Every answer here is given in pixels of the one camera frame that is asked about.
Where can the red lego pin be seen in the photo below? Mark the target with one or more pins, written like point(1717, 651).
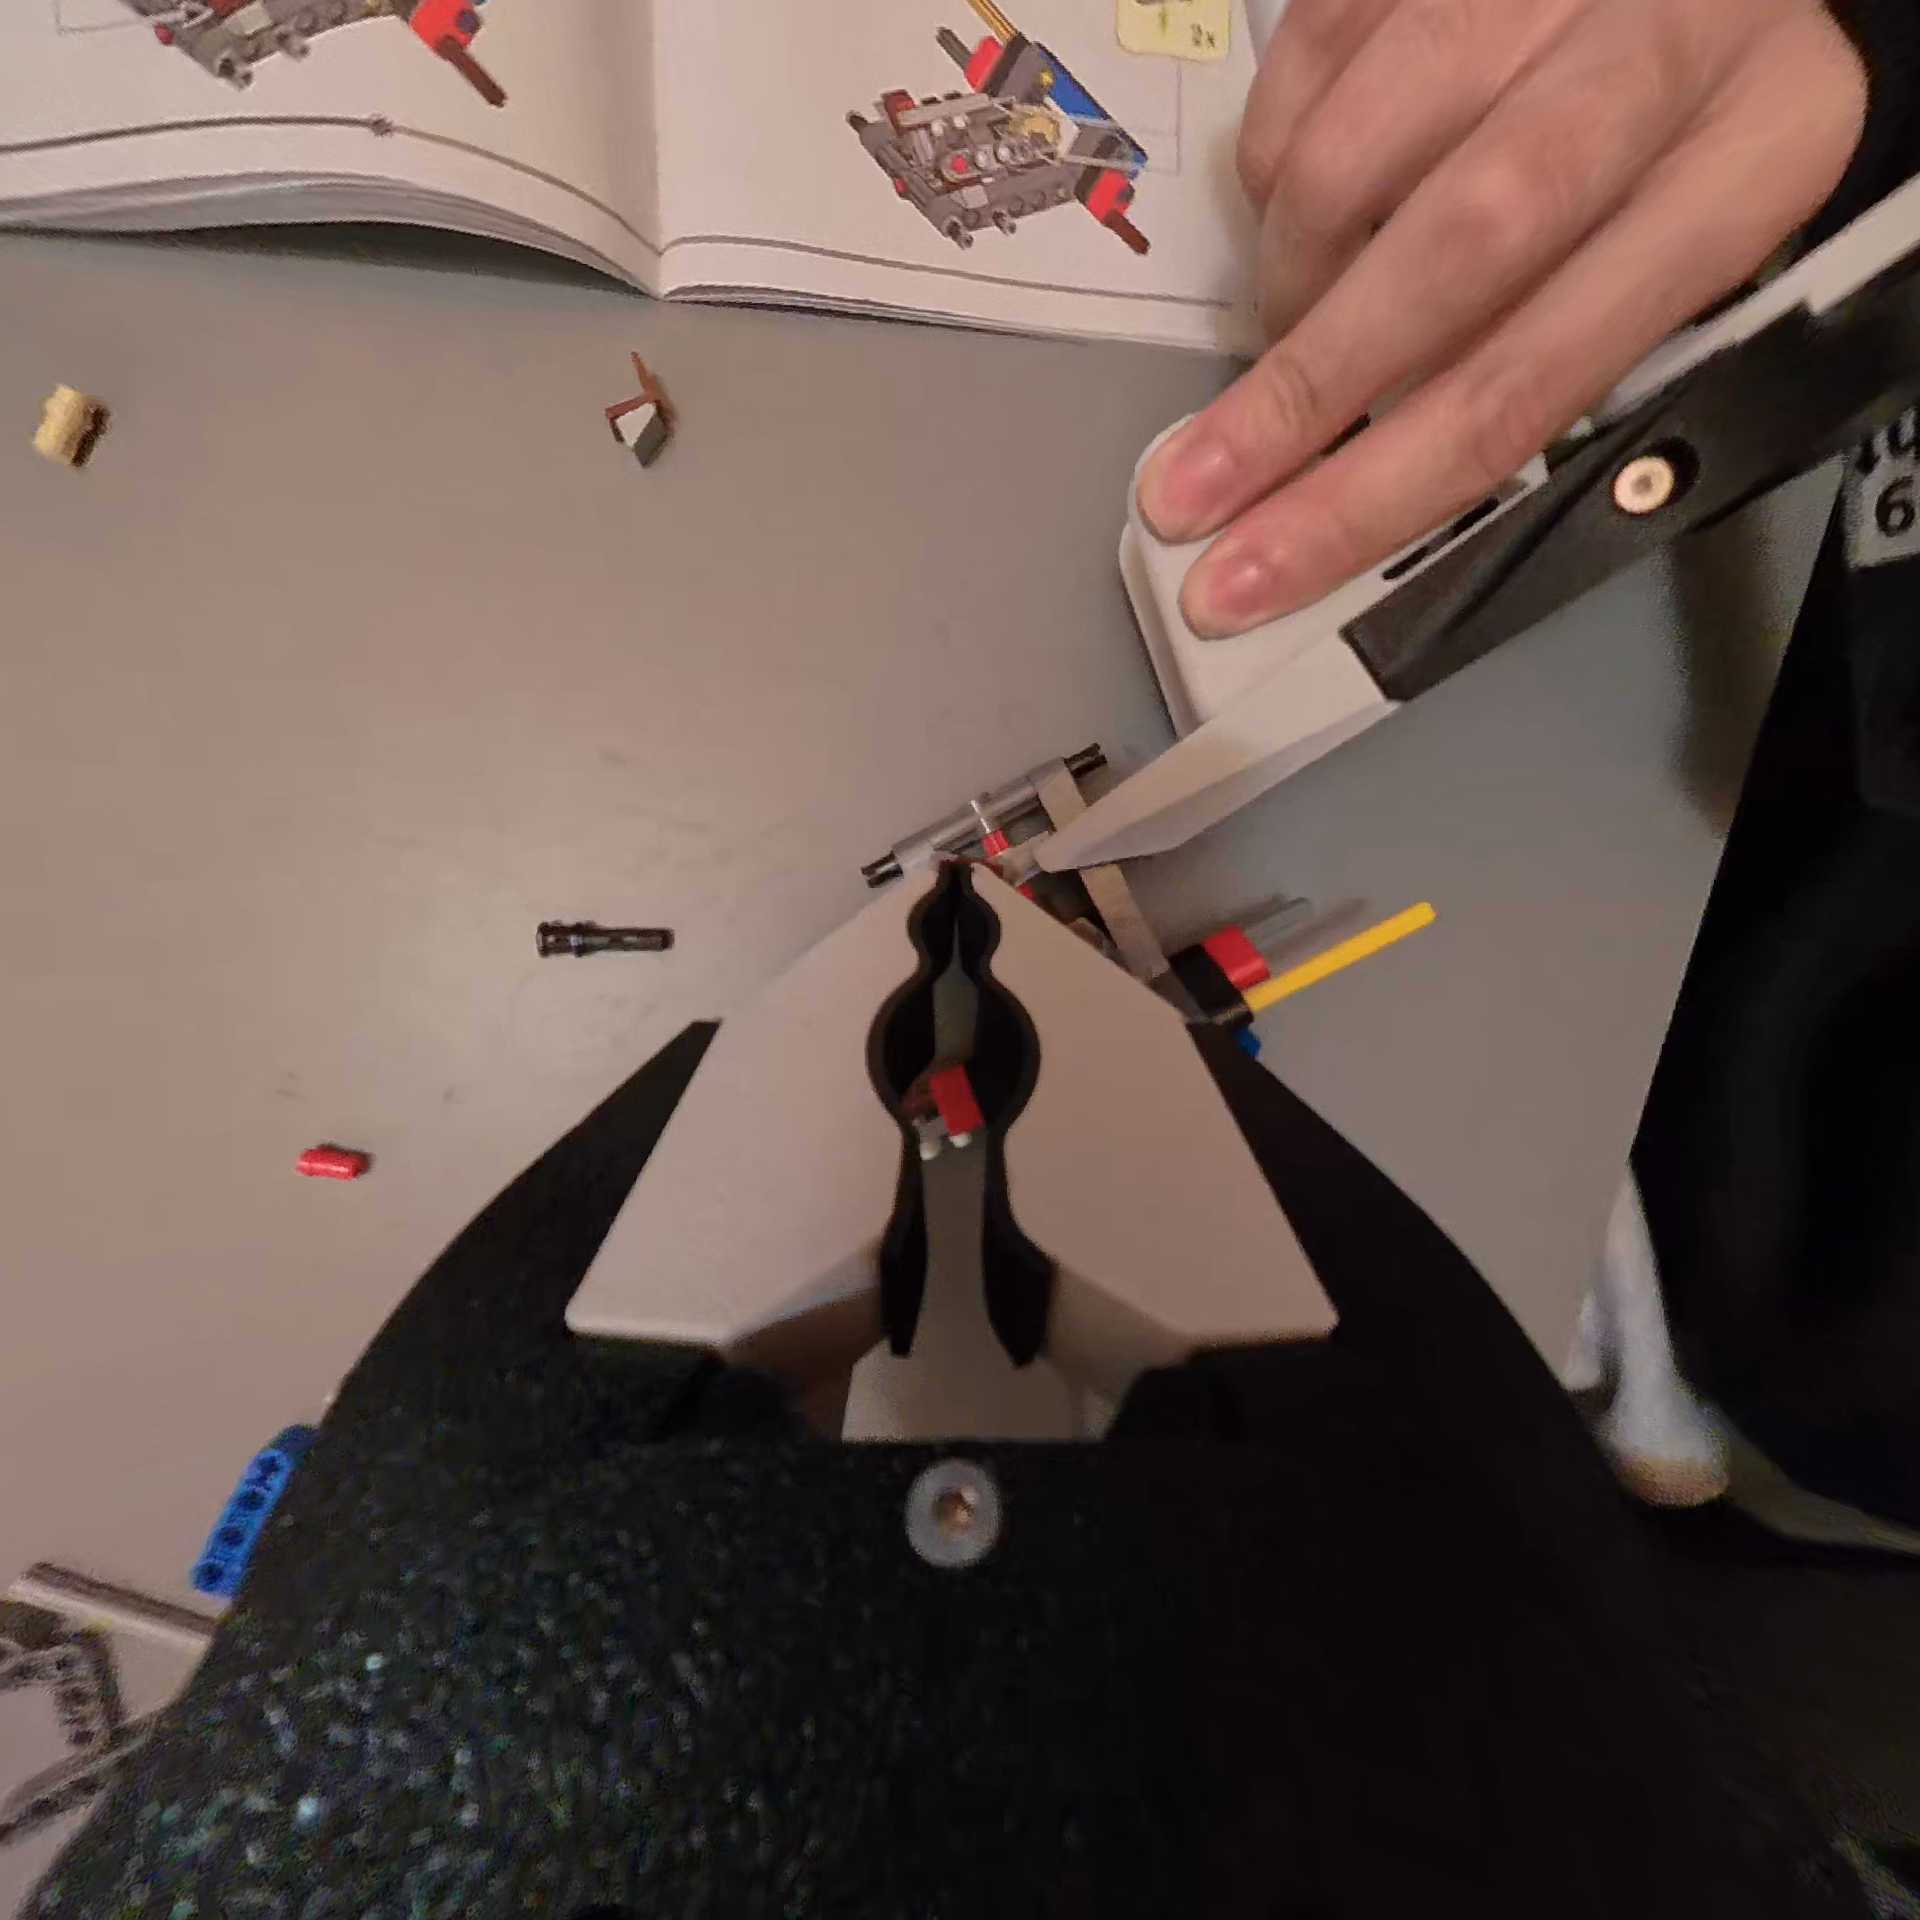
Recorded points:
point(329, 1163)

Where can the brown and grey lego bracket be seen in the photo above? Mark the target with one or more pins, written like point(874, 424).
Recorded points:
point(644, 419)

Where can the person's right hand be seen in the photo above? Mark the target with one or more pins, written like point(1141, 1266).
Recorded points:
point(1500, 224)

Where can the black lego pin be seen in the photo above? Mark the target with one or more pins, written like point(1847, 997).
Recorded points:
point(600, 938)

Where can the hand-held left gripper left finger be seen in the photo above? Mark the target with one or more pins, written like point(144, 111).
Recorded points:
point(734, 1199)

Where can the tan lego pin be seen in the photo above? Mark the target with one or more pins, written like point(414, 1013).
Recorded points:
point(67, 424)

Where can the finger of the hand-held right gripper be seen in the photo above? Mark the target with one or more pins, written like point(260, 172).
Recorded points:
point(1215, 780)

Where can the pile of loose lego pieces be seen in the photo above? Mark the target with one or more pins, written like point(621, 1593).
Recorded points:
point(241, 1515)

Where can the open instruction booklet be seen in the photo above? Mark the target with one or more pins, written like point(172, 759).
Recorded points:
point(451, 135)

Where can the person's black clothing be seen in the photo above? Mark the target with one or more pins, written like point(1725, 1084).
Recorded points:
point(1798, 975)

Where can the partly built lego chassis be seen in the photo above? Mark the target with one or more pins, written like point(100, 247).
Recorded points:
point(1141, 931)

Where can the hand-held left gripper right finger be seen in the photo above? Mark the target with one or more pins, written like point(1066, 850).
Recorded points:
point(1170, 1199)

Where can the white fuzzy cloth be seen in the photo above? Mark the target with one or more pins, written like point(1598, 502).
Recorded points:
point(1650, 1350)

